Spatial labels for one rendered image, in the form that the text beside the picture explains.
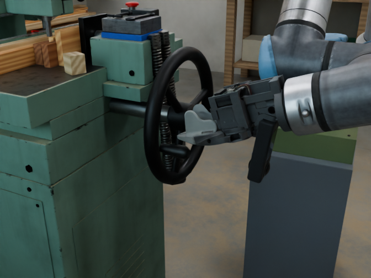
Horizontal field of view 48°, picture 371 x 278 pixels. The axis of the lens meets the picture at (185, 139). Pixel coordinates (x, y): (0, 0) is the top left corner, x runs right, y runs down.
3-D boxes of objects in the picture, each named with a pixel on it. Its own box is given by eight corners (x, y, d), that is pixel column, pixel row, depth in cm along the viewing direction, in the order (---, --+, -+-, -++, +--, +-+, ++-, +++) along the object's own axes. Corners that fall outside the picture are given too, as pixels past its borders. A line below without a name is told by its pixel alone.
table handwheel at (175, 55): (216, 27, 89) (221, 139, 105) (137, 20, 97) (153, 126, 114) (149, 86, 68) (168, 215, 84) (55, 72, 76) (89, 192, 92)
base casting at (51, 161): (49, 188, 81) (43, 145, 77) (-129, 135, 104) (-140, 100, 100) (162, 114, 117) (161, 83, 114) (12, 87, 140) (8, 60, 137)
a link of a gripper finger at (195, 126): (170, 112, 75) (215, 102, 70) (180, 142, 77) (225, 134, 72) (162, 117, 73) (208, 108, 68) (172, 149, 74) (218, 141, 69)
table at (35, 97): (73, 140, 69) (68, 106, 67) (-51, 112, 82) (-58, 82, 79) (213, 62, 119) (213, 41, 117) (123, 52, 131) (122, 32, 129)
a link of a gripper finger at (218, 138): (200, 129, 74) (245, 121, 69) (203, 138, 74) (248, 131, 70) (189, 138, 70) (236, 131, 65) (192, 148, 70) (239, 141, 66)
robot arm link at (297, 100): (331, 120, 67) (321, 142, 59) (301, 124, 70) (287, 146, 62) (318, 67, 65) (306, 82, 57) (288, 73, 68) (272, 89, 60)
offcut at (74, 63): (86, 73, 86) (84, 53, 84) (72, 75, 84) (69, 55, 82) (79, 69, 88) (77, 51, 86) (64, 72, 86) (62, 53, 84)
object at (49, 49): (50, 68, 89) (47, 44, 87) (44, 67, 90) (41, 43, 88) (116, 47, 109) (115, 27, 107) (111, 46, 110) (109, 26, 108)
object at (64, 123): (52, 140, 79) (49, 121, 77) (-26, 122, 87) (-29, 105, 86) (157, 85, 112) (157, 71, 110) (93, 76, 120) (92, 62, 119)
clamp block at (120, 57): (143, 86, 87) (142, 43, 83) (91, 79, 92) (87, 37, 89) (176, 70, 99) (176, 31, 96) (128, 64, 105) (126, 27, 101)
